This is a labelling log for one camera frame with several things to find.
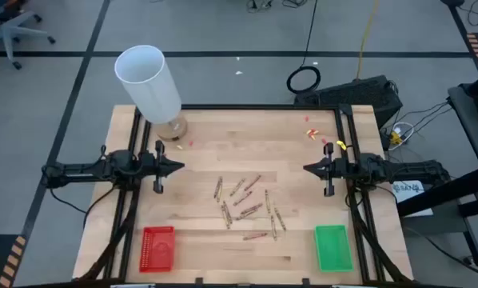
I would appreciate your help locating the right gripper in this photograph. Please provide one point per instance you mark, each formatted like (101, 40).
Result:
(329, 188)

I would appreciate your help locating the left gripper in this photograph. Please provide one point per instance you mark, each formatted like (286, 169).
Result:
(159, 186)

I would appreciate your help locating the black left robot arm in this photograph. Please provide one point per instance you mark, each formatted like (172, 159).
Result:
(79, 174)

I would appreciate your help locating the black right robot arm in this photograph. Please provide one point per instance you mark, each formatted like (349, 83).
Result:
(415, 171)

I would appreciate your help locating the small yellow tag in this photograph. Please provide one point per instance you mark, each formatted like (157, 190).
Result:
(341, 145)

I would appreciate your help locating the black computer tower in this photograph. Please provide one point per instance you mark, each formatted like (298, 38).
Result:
(351, 98)

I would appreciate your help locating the green plastic basket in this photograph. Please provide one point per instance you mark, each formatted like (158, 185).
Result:
(334, 249)

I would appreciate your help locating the red plastic basket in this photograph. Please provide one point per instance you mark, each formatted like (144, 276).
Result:
(157, 250)

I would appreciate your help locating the white shade wooden base lamp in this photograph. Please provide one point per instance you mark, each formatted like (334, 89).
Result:
(149, 84)

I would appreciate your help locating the white paper sign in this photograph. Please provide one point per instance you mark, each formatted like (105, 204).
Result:
(409, 192)

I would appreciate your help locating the black side table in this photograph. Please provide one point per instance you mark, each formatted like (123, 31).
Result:
(475, 132)

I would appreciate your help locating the grey office chair blue seat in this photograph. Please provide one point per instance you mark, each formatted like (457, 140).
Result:
(8, 34)

